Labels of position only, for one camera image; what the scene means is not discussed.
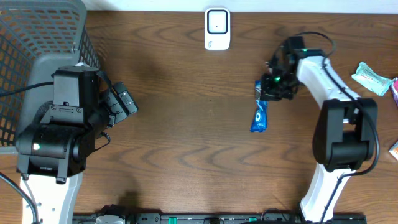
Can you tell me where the grey plastic mesh basket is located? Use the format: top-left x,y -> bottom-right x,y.
1,0 -> 100,156

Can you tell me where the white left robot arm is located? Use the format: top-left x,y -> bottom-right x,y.
16,65 -> 138,223

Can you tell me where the mint green snack packet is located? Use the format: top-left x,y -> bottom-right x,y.
351,62 -> 393,96

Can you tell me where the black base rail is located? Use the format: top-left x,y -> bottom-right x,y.
72,212 -> 368,224

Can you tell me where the blue Oreo cookie pack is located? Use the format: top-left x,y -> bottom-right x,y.
250,80 -> 268,133

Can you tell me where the red purple snack bag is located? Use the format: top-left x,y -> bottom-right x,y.
390,77 -> 398,106

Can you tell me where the small orange snack box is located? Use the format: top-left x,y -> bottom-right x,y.
389,142 -> 398,160

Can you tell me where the white barcode scanner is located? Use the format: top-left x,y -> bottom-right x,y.
205,7 -> 231,50

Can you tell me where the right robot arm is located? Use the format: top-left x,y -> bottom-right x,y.
260,44 -> 380,223

